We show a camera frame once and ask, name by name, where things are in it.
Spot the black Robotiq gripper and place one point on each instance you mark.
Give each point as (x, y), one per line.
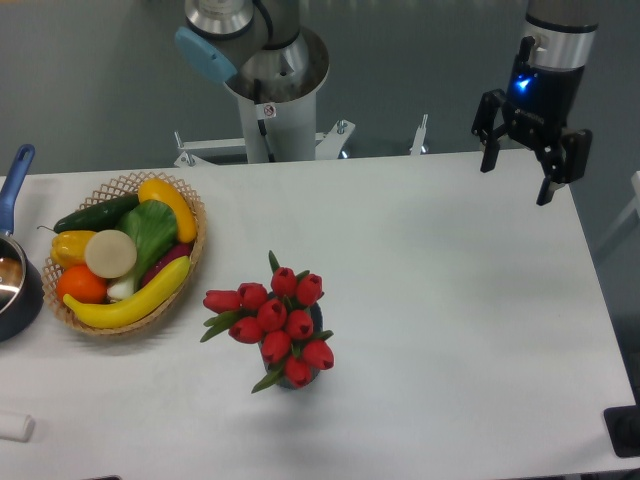
(535, 110)

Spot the red tulip bouquet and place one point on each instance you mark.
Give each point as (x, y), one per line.
(275, 319)

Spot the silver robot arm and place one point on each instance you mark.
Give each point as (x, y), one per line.
(274, 67)

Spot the black device at table edge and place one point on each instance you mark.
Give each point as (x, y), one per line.
(623, 428)

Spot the purple eggplant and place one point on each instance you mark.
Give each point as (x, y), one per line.
(178, 250)

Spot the yellow squash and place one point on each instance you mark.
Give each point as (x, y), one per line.
(162, 191)

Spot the green bok choy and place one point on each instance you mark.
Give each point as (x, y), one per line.
(152, 226)

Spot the woven wicker basket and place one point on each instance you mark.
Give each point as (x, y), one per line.
(116, 188)

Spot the green cucumber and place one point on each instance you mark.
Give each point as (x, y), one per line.
(101, 216)

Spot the beige round disc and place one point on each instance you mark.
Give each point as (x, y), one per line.
(110, 254)

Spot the yellow banana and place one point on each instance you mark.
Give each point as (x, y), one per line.
(134, 308)

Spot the yellow bell pepper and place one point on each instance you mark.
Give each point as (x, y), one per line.
(68, 248)

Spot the orange fruit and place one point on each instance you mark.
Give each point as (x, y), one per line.
(82, 284)

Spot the white cylinder object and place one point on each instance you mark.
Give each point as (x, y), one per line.
(16, 427)

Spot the white frame at right edge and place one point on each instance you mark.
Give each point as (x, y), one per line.
(620, 227)

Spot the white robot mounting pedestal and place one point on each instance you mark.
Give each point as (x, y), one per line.
(272, 132)

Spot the dark pot with blue handle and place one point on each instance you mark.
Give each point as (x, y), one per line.
(21, 285)

